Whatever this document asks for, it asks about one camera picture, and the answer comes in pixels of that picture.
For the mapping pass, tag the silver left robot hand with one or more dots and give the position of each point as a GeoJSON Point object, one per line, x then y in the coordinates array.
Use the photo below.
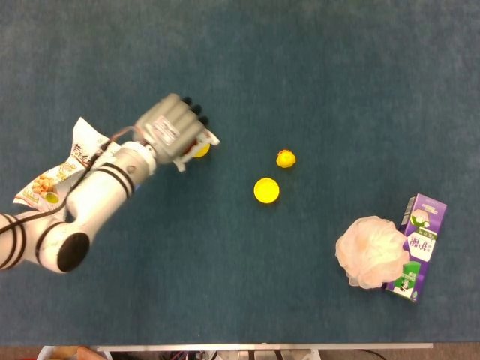
{"type": "Point", "coordinates": [168, 127]}

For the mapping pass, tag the smooth yellow ball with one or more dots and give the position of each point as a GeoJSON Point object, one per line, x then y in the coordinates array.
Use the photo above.
{"type": "Point", "coordinates": [202, 150]}

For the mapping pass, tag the small white pastry packet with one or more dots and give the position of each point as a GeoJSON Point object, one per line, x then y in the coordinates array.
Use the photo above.
{"type": "Point", "coordinates": [210, 138]}

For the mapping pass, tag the large white snack bag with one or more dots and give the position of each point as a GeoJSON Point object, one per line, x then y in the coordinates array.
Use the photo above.
{"type": "Point", "coordinates": [41, 187]}

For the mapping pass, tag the white mesh bath sponge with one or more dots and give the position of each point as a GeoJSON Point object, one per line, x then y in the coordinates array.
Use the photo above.
{"type": "Point", "coordinates": [371, 251]}

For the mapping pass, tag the purple milk carton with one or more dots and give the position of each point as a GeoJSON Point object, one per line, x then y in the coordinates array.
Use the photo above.
{"type": "Point", "coordinates": [423, 243]}

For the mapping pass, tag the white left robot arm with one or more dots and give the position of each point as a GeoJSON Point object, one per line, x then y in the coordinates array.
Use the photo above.
{"type": "Point", "coordinates": [101, 187]}

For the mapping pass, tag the blue felt table cover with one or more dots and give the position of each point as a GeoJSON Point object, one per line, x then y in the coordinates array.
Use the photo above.
{"type": "Point", "coordinates": [112, 56]}

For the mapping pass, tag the yellow scalloped plastic cap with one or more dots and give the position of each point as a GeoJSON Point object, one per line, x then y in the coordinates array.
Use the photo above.
{"type": "Point", "coordinates": [266, 190]}

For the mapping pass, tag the small yellow rubber duck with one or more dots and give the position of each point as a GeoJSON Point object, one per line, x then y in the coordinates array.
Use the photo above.
{"type": "Point", "coordinates": [285, 159]}

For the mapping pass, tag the brown object in bin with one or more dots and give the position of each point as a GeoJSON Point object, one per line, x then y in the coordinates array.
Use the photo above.
{"type": "Point", "coordinates": [88, 354]}

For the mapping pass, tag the white plastic bin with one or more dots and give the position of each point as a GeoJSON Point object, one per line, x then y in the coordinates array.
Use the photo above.
{"type": "Point", "coordinates": [43, 354]}

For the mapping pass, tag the aluminium table edge rail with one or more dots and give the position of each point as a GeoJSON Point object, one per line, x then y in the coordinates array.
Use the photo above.
{"type": "Point", "coordinates": [262, 347]}

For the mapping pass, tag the white metal frame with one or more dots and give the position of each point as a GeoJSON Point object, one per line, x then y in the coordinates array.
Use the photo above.
{"type": "Point", "coordinates": [262, 355]}

